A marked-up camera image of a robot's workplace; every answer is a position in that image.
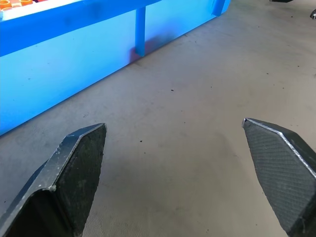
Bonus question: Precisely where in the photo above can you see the blue plastic tray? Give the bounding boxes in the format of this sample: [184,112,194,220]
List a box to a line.
[0,0,232,136]

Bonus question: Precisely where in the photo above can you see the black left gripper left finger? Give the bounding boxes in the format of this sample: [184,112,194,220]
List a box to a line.
[0,122,107,237]

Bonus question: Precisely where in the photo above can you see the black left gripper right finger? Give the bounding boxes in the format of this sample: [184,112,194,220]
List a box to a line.
[242,118,316,237]

